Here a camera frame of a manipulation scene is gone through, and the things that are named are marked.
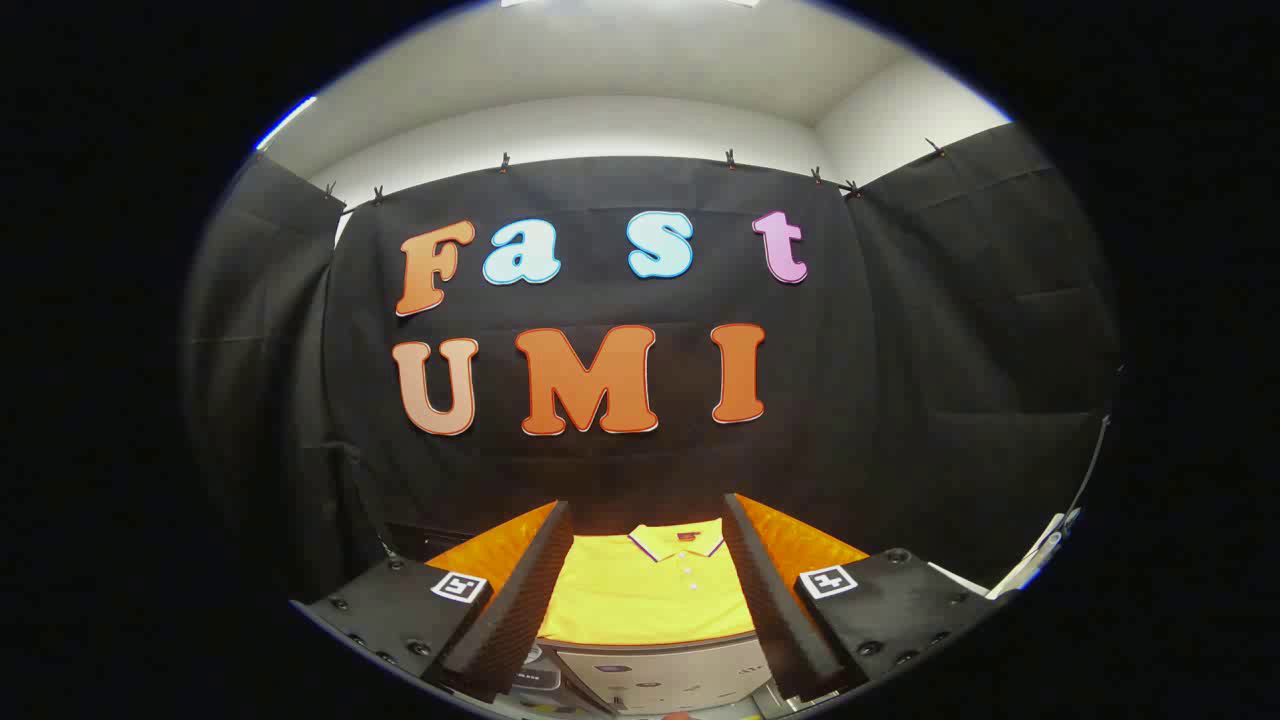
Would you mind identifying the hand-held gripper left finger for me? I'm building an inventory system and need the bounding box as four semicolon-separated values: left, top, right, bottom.
290;500;576;703

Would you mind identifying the row of black cloth clips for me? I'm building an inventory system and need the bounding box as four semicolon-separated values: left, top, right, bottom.
320;138;946;201

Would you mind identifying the grey cabinet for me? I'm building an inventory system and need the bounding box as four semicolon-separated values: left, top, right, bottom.
535;560;1001;716

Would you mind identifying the black backdrop cloth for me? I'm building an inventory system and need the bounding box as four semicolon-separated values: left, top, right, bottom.
180;120;1121;601

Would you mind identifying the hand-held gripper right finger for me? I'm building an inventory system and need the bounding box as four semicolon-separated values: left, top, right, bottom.
722;492;1003;701

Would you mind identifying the yellow polo shirt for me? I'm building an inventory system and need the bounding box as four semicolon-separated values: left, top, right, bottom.
537;517;758;646

